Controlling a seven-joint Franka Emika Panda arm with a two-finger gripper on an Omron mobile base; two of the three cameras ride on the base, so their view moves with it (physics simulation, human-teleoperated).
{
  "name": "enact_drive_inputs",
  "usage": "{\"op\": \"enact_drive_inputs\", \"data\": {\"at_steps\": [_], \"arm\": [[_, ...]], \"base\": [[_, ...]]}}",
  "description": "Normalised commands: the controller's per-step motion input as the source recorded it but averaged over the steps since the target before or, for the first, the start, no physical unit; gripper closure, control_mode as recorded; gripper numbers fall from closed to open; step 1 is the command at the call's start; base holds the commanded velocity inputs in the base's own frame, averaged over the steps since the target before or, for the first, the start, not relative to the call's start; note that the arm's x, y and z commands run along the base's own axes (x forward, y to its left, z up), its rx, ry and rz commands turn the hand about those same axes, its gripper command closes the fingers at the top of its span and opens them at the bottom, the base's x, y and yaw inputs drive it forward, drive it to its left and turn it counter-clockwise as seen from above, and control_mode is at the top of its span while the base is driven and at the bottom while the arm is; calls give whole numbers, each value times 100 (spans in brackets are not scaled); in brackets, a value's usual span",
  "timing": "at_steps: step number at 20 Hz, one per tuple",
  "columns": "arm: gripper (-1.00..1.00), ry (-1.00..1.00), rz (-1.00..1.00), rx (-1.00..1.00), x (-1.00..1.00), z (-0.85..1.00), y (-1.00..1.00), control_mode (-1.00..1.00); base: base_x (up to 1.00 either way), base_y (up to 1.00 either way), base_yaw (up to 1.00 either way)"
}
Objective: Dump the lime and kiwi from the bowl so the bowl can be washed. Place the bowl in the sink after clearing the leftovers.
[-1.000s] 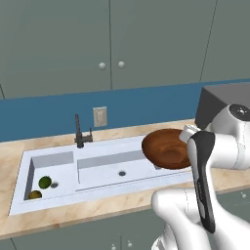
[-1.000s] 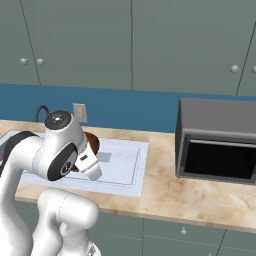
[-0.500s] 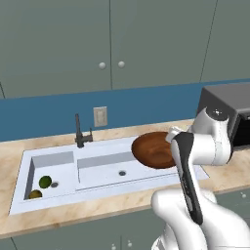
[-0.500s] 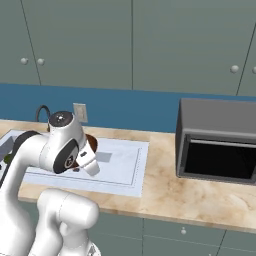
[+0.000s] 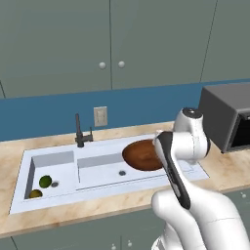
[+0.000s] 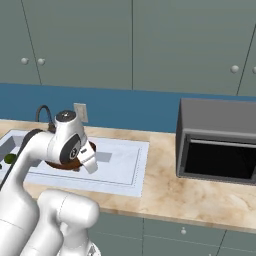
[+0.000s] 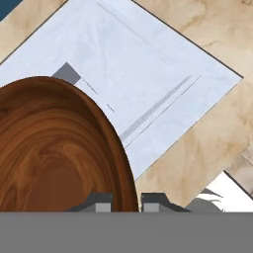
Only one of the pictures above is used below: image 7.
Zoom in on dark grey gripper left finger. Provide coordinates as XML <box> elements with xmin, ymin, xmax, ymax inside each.
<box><xmin>64</xmin><ymin>192</ymin><xmax>114</xmax><ymax>212</ymax></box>

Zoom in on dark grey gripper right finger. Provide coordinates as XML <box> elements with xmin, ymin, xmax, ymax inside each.
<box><xmin>140</xmin><ymin>192</ymin><xmax>193</xmax><ymax>212</ymax></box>

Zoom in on brown wooden bowl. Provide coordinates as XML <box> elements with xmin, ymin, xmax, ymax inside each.
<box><xmin>0</xmin><ymin>76</ymin><xmax>139</xmax><ymax>212</ymax></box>

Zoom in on white marble sink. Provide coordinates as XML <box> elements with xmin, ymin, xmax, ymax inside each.
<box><xmin>0</xmin><ymin>0</ymin><xmax>245</xmax><ymax>181</ymax></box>

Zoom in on white object with grey leaves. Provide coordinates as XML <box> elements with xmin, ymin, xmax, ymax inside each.
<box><xmin>185</xmin><ymin>170</ymin><xmax>253</xmax><ymax>212</ymax></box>

